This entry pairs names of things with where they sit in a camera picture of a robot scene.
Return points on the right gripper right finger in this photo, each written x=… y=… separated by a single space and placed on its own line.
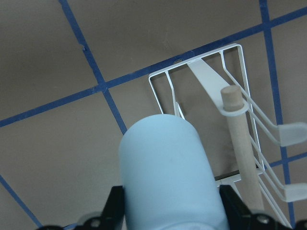
x=240 y=217

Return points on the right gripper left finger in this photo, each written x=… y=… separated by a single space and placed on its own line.
x=112 y=215

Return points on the light blue plastic cup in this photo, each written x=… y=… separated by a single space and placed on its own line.
x=167 y=178

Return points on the white wire cup rack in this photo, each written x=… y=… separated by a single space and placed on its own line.
x=244 y=117

